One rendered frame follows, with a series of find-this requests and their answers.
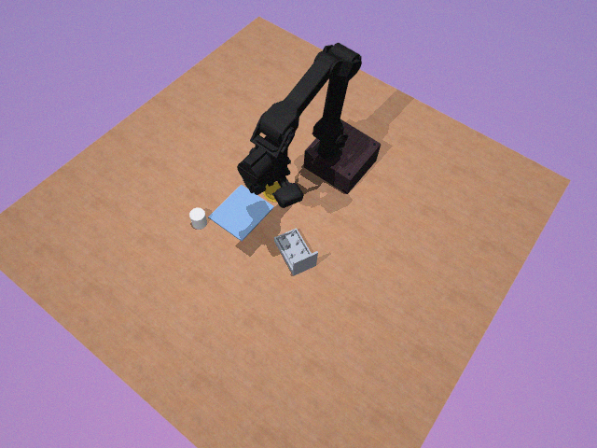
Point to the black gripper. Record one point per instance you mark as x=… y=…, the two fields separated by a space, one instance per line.
x=288 y=193

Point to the yellow round plate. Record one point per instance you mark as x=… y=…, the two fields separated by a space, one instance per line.
x=270 y=190

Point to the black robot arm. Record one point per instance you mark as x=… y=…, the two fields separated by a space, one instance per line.
x=279 y=123

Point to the dark grey dish rack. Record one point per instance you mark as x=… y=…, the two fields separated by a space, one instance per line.
x=295 y=252

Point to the grey cylinder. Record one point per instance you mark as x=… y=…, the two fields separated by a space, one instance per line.
x=198 y=218

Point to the light blue flat square mat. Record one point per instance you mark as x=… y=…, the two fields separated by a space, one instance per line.
x=241 y=212

